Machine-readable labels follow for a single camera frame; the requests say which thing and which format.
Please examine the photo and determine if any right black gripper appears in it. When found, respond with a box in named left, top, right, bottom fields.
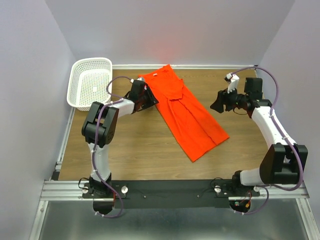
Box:
left=209, top=84, right=248, bottom=114

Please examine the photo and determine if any orange t-shirt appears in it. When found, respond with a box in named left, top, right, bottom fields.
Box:
left=140, top=64, right=229, bottom=162

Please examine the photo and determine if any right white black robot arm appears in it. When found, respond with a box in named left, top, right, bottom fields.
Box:
left=210, top=73, right=308, bottom=196

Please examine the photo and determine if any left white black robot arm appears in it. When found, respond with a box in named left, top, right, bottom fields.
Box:
left=81, top=77, right=159, bottom=198

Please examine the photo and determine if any white perforated plastic basket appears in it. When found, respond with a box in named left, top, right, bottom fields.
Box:
left=66, top=57, right=113, bottom=112

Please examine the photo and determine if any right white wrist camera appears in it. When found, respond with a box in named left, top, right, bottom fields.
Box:
left=224, top=72, right=240, bottom=94

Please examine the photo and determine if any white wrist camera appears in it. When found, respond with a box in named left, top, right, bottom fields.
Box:
left=224, top=72, right=240, bottom=94
left=130, top=77, right=145, bottom=83

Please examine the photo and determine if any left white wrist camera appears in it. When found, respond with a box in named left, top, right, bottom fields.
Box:
left=130, top=77, right=145, bottom=83

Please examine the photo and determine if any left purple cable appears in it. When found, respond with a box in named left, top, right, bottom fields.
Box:
left=91, top=76, right=135, bottom=218

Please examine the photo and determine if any purple cable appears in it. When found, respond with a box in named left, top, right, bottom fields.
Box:
left=91, top=76, right=135, bottom=218
left=231, top=66, right=305, bottom=216

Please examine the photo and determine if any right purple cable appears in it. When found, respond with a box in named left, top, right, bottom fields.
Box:
left=231, top=66, right=305, bottom=216

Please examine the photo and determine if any black mounting base plate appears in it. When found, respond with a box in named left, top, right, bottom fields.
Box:
left=81, top=178, right=260, bottom=209

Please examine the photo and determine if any aluminium frame rail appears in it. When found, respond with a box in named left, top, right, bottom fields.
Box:
left=40, top=180, right=310, bottom=201

